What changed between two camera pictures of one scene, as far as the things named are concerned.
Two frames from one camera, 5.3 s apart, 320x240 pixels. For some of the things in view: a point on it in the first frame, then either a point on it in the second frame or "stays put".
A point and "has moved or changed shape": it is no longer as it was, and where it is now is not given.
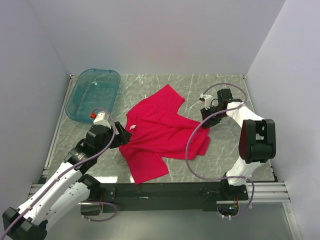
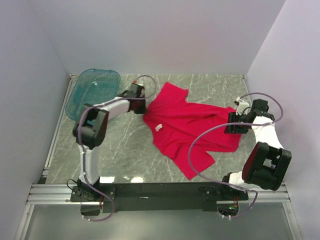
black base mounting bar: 166,196 stays put
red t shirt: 158,132 has moved or changed shape
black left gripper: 123,138 → 142,109
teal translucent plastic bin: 95,88 stays put
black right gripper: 209,122 → 234,129
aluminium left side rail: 46,171 stays put
